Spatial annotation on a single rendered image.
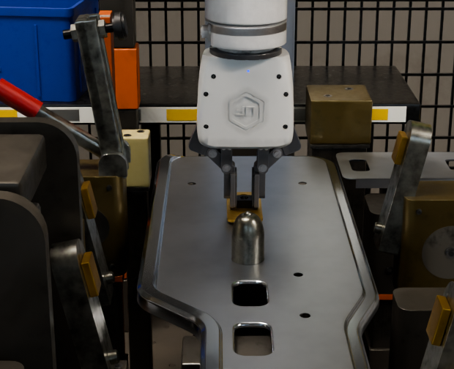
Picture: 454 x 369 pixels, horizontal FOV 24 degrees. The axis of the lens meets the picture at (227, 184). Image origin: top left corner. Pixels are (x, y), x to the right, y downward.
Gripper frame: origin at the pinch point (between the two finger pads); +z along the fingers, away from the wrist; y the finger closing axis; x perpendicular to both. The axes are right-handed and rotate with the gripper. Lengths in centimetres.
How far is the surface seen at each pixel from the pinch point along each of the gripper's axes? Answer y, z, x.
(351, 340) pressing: 8.4, 3.1, -29.0
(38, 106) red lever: -21.7, -9.2, -0.8
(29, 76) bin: -28.7, -3.4, 34.2
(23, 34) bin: -29.3, -9.2, 34.3
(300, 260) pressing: 5.2, 2.8, -13.2
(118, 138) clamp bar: -13.4, -6.1, -1.8
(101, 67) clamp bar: -14.8, -13.7, -1.8
